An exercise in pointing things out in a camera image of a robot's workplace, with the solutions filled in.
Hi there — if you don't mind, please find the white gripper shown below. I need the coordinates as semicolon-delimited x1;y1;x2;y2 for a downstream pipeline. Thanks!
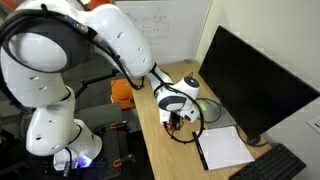
159;105;198;123

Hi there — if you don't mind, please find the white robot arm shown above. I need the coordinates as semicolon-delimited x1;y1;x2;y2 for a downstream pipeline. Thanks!
1;0;199;171

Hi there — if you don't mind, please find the silver monitor stand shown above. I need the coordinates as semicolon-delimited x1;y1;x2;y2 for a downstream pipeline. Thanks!
196;99;236;129

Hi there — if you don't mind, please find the white paper notepad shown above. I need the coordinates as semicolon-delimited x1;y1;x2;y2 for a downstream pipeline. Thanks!
195;126;254;170

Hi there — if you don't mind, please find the orange black clamp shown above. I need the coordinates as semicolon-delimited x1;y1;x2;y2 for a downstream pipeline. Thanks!
113;154;136;168
93;121;130;132

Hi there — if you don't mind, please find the orange box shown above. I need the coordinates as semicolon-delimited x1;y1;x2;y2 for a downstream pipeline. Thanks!
111;79;135;110

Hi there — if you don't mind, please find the black computer monitor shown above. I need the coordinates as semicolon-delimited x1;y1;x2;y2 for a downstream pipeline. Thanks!
199;26;319;139

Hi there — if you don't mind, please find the white whiteboard panel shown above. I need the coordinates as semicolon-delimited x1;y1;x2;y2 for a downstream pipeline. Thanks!
116;0;211;65

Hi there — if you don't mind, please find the black optical breadboard table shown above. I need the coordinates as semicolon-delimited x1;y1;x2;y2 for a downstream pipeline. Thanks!
53;103;133;180

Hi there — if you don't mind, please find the orange black clamp lower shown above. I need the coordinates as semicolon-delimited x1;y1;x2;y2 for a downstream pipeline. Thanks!
113;154;136;168

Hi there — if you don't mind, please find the black keyboard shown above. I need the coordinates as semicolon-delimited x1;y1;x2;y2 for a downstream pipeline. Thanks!
229;144;306;180

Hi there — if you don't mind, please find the black loose cable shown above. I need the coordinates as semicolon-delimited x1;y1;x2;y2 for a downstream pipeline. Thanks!
194;97;270;148

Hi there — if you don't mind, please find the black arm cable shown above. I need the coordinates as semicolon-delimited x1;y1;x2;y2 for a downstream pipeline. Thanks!
0;3;205;145

